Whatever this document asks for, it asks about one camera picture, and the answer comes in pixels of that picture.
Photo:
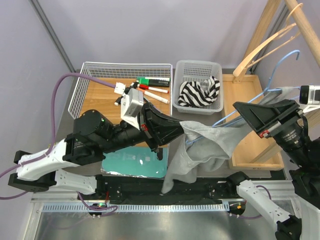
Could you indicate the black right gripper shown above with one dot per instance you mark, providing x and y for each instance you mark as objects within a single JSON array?
[{"x": 266, "y": 118}]

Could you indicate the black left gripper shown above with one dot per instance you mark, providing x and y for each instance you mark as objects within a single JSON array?
[{"x": 157, "y": 128}]

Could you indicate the black white striped tank top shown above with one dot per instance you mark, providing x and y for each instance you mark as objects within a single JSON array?
[{"x": 191, "y": 93}]

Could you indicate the blue wire hanger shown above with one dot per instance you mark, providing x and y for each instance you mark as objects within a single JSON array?
[{"x": 221, "y": 123}]

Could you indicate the grey garment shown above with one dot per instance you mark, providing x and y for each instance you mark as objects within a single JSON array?
[{"x": 203, "y": 148}]

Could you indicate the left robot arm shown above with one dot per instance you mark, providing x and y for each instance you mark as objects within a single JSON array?
[{"x": 92, "y": 138}]

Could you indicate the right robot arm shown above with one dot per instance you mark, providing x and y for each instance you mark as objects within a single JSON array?
[{"x": 305, "y": 179}]

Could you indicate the wooden rack base tray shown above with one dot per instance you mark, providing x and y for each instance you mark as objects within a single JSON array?
[{"x": 246, "y": 154}]

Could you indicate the orange cap marker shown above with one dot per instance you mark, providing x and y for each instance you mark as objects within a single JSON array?
[{"x": 156, "y": 97}]

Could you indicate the teal cutting board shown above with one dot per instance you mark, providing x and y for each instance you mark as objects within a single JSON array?
[{"x": 138, "y": 162}]

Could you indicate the red cap marker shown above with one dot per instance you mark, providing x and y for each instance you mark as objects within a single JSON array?
[{"x": 155, "y": 89}]

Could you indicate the green cap marker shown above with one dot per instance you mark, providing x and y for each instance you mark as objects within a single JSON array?
[{"x": 154, "y": 81}]

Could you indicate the black white marker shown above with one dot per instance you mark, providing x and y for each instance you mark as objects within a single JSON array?
[{"x": 122, "y": 90}]

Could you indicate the white plastic basket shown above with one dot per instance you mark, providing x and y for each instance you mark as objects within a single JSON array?
[{"x": 198, "y": 71}]

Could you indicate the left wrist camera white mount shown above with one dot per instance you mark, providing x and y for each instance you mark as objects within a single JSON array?
[{"x": 130, "y": 106}]

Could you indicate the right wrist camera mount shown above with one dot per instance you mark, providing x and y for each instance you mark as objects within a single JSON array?
[{"x": 309, "y": 98}]

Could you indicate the white wire basket shelf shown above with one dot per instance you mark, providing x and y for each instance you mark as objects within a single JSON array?
[{"x": 89, "y": 95}]

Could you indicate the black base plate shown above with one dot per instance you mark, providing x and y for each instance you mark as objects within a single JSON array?
[{"x": 146, "y": 191}]

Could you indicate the wooden clothes rack frame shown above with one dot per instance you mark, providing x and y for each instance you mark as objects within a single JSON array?
[{"x": 298, "y": 17}]

